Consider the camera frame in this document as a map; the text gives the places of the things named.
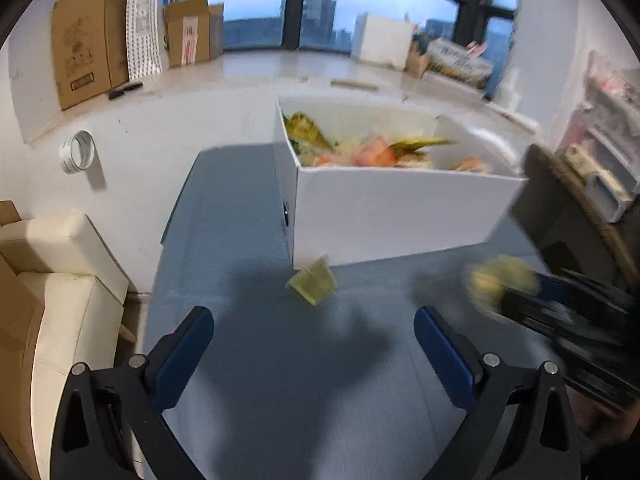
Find white plastic drawer unit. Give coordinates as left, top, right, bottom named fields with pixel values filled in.
left=560, top=50, right=640, bottom=223

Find pile of snack packets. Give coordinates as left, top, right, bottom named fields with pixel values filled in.
left=282, top=111, right=501, bottom=175

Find white perforated board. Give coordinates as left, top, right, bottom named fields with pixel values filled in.
left=125, top=0, right=164, bottom=81

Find tall brown cardboard box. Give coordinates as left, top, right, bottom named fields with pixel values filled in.
left=51, top=0, right=132, bottom=112

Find open brown cardboard box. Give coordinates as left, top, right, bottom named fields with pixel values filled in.
left=163, top=0, right=226, bottom=68

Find small brown cardboard box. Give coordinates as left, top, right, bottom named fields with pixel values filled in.
left=404, top=35, right=432, bottom=79

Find cream leather sofa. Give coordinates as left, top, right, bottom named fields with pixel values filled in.
left=0, top=212, right=131, bottom=480

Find black window frame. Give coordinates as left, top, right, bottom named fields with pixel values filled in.
left=75, top=0, right=523, bottom=56

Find light green snack packet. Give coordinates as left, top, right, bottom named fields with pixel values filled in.
left=286, top=255, right=339, bottom=307
left=465, top=254, right=542, bottom=313

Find white cardboard box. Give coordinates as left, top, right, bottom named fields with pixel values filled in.
left=272, top=94, right=531, bottom=268

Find white tape roll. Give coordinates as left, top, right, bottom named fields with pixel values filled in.
left=59, top=130, right=97, bottom=175

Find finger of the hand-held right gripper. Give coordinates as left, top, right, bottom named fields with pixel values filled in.
left=500, top=269, right=638, bottom=346

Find black marker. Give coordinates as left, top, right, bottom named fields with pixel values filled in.
left=107, top=81, right=144, bottom=100

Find white foam box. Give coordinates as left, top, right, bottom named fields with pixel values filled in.
left=350, top=12, right=416, bottom=70

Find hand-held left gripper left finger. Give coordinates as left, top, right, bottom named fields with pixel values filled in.
left=50, top=306, right=216, bottom=480

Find printed landscape board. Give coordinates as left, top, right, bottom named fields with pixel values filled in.
left=426, top=37, right=495, bottom=90

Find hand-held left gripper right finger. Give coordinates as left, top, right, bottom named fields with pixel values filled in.
left=414, top=305, right=583, bottom=480

